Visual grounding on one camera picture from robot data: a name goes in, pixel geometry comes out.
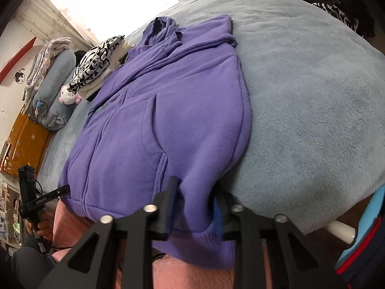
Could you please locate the black white-patterned garment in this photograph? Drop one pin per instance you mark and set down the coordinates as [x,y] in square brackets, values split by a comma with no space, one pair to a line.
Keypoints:
[324,6]

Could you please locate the blue red-trimmed bag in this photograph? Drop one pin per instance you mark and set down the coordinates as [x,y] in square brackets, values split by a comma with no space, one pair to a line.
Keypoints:
[364,240]

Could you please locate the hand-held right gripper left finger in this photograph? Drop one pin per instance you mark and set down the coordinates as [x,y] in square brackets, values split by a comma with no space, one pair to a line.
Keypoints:
[168,210]

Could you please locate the person's left hand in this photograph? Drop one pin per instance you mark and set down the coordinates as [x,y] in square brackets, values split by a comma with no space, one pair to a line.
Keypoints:
[45,228]

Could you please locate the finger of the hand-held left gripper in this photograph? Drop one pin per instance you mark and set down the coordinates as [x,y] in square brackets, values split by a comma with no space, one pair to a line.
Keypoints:
[63,190]

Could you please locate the white and pink plush toy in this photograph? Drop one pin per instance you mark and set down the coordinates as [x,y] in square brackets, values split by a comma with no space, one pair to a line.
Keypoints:
[67,96]

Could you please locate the black and white printed cloth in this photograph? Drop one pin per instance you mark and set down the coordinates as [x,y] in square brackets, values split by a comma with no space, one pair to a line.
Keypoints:
[90,63]

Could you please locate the black knitted garment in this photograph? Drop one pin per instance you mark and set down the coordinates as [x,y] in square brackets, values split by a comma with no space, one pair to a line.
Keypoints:
[361,6]

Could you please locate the black wall sticker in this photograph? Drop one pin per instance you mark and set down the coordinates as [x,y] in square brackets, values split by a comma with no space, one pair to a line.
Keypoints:
[19,76]

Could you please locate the wall paper clippings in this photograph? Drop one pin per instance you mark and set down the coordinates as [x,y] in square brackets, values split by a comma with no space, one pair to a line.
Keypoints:
[7,201]

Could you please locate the white pipe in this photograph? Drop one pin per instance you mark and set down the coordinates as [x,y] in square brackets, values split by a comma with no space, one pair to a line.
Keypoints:
[341,231]

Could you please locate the orange wooden headboard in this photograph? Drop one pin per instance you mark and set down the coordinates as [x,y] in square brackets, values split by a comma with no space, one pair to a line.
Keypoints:
[27,138]

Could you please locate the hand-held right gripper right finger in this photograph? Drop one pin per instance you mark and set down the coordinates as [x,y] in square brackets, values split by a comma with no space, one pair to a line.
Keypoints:
[219,219]

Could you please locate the grey-blue rolled quilt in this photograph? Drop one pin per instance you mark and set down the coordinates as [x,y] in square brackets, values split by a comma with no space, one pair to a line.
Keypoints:
[57,69]
[51,117]

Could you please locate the white floral blanket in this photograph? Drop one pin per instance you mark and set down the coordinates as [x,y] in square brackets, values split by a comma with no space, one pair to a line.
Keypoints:
[48,51]

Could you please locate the red wall decoration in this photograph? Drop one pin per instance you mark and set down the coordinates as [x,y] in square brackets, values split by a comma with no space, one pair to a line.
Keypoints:
[18,57]

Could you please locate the person's pink pants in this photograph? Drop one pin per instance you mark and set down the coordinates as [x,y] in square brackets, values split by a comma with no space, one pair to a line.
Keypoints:
[186,274]

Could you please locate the grey-blue fleece bed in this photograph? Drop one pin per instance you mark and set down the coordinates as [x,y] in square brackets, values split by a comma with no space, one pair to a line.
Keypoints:
[300,96]

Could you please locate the purple zip hoodie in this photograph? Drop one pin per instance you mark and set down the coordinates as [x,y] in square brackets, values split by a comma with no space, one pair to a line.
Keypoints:
[150,126]

